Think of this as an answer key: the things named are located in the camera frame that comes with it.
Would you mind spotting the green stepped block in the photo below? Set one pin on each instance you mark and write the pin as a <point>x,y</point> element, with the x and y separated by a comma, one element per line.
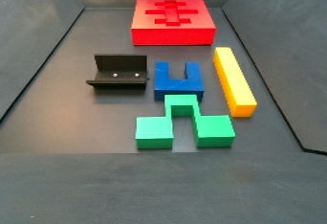
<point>183,123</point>

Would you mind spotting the black angled fixture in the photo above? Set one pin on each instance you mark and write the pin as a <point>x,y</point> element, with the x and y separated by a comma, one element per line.
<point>120,71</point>

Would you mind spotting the yellow long bar block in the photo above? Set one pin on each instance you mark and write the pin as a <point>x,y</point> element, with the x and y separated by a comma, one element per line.
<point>238,93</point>

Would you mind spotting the blue U-shaped block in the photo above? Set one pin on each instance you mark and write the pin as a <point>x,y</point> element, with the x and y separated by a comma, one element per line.
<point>178,86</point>

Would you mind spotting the red board with cutouts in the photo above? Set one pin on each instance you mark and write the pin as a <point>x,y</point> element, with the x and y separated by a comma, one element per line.
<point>172,22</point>

